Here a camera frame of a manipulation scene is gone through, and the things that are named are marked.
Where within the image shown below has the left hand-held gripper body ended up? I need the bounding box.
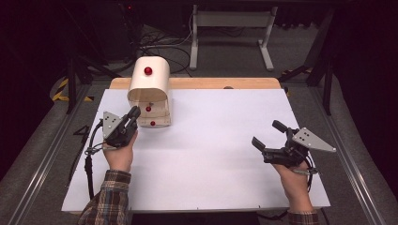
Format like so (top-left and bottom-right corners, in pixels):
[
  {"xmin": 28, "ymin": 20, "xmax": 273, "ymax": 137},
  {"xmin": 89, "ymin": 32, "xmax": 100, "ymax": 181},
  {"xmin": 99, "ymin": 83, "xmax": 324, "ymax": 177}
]
[{"xmin": 102, "ymin": 111, "xmax": 139, "ymax": 149}]

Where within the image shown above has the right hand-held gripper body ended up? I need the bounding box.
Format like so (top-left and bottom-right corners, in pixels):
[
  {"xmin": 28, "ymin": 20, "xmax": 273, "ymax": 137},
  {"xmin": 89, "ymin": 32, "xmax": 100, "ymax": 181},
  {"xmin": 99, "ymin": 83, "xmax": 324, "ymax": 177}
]
[{"xmin": 262, "ymin": 127, "xmax": 337, "ymax": 169}]

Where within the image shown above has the cream drawer cabinet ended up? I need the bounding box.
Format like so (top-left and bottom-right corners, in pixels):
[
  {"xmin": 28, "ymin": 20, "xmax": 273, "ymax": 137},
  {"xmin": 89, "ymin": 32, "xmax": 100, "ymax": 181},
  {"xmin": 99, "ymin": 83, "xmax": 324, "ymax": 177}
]
[{"xmin": 126, "ymin": 55, "xmax": 173, "ymax": 128}]

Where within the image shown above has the person's left hand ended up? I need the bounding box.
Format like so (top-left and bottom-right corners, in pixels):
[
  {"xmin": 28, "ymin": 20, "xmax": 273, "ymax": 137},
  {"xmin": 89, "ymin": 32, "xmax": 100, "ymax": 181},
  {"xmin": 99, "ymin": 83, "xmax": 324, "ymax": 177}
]
[{"xmin": 102, "ymin": 130, "xmax": 139, "ymax": 173}]

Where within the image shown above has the person's right hand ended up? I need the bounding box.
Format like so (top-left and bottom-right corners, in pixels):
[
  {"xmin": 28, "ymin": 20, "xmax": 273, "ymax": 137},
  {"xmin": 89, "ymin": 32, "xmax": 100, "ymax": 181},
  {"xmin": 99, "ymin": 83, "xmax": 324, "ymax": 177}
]
[{"xmin": 271, "ymin": 159, "xmax": 315, "ymax": 214}]

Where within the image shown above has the white board sheet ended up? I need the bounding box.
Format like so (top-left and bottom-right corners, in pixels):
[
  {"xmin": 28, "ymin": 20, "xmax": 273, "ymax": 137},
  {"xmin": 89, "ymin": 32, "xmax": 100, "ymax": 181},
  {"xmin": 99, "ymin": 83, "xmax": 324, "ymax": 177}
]
[{"xmin": 61, "ymin": 88, "xmax": 331, "ymax": 214}]

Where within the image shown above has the black tripod stand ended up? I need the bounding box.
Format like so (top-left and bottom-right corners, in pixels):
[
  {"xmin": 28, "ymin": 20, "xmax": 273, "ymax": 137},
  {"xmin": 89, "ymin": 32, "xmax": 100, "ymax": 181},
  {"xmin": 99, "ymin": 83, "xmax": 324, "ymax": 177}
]
[{"xmin": 60, "ymin": 6, "xmax": 123, "ymax": 115}]

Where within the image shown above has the black metal stand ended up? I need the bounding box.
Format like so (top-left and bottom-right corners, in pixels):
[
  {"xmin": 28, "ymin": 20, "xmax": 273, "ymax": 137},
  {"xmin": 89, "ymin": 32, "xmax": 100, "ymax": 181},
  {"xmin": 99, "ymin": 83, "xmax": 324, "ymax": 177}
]
[{"xmin": 277, "ymin": 7, "xmax": 337, "ymax": 116}]

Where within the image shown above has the wooden table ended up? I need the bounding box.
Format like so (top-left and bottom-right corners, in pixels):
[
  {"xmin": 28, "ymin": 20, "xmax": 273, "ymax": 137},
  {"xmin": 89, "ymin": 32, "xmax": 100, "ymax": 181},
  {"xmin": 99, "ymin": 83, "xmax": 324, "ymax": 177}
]
[{"xmin": 109, "ymin": 77, "xmax": 283, "ymax": 91}]

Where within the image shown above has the black equipment with red light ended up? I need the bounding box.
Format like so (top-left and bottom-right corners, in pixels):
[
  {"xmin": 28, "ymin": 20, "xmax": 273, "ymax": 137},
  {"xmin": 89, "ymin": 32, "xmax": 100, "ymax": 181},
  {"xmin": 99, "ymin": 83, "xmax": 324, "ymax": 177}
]
[{"xmin": 116, "ymin": 2, "xmax": 144, "ymax": 62}]

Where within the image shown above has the right hand-held gripper cable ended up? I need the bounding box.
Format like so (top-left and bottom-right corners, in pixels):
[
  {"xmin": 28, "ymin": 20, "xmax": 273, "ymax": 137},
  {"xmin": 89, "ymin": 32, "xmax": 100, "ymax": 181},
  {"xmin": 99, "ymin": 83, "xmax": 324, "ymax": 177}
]
[{"xmin": 292, "ymin": 154, "xmax": 321, "ymax": 192}]

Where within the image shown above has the hand-held gripper cable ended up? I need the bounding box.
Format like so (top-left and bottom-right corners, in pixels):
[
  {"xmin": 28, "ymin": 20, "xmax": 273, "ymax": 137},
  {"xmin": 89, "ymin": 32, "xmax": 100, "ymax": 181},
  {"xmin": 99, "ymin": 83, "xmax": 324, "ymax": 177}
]
[
  {"xmin": 84, "ymin": 120, "xmax": 106, "ymax": 201},
  {"xmin": 292, "ymin": 154, "xmax": 321, "ymax": 192}
]

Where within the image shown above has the left hand-held gripper cable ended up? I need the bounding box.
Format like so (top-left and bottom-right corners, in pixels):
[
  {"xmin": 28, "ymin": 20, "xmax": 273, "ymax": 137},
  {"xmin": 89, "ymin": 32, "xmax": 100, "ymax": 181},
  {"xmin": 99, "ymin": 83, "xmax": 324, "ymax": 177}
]
[{"xmin": 84, "ymin": 120, "xmax": 106, "ymax": 201}]

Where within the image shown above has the aluminium rail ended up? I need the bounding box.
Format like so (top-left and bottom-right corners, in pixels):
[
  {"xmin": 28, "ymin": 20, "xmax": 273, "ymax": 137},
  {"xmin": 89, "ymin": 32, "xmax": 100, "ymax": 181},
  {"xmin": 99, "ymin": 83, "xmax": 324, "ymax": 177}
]
[
  {"xmin": 6, "ymin": 83, "xmax": 94, "ymax": 225},
  {"xmin": 308, "ymin": 85, "xmax": 388, "ymax": 225}
]

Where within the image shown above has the bundle of floor cables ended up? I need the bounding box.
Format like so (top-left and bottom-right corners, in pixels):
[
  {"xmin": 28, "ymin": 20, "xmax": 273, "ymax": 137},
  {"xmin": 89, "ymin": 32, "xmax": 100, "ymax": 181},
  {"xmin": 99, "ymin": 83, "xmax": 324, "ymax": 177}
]
[{"xmin": 137, "ymin": 12, "xmax": 193, "ymax": 78}]

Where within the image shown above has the white metal stand frame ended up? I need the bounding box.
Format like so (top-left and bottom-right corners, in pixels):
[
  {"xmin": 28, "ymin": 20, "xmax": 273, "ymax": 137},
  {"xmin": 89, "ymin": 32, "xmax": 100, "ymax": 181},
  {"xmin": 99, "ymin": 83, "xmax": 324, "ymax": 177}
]
[{"xmin": 189, "ymin": 4, "xmax": 279, "ymax": 71}]

